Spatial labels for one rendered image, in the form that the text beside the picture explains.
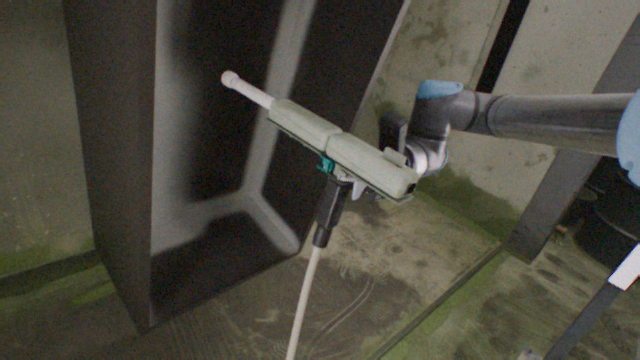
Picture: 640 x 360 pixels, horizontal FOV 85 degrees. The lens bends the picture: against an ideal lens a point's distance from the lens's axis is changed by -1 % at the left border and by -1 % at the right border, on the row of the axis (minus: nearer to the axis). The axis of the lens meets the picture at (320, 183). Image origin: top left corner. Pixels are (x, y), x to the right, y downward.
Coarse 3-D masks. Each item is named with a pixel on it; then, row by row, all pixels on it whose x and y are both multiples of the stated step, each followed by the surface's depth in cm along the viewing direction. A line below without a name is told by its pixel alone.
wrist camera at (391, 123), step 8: (392, 112) 63; (384, 120) 63; (392, 120) 62; (400, 120) 61; (384, 128) 64; (392, 128) 62; (400, 128) 61; (384, 136) 65; (392, 136) 64; (400, 136) 63; (384, 144) 67; (392, 144) 65; (400, 144) 65; (400, 152) 66
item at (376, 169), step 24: (264, 96) 68; (288, 120) 62; (312, 120) 59; (312, 144) 59; (336, 144) 56; (360, 144) 55; (336, 168) 57; (360, 168) 53; (384, 168) 50; (408, 168) 51; (336, 192) 58; (384, 192) 52; (336, 216) 61; (312, 240) 65
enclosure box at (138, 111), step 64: (64, 0) 66; (128, 0) 45; (192, 0) 83; (256, 0) 94; (320, 0) 98; (384, 0) 85; (128, 64) 51; (192, 64) 94; (256, 64) 108; (320, 64) 104; (128, 128) 58; (192, 128) 107; (256, 128) 127; (128, 192) 68; (192, 192) 126; (256, 192) 147; (320, 192) 119; (128, 256) 82; (192, 256) 120; (256, 256) 129
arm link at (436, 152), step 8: (408, 136) 79; (424, 144) 76; (432, 144) 76; (440, 144) 76; (424, 152) 74; (432, 152) 76; (440, 152) 78; (432, 160) 76; (440, 160) 79; (432, 168) 77; (440, 168) 81; (424, 176) 80
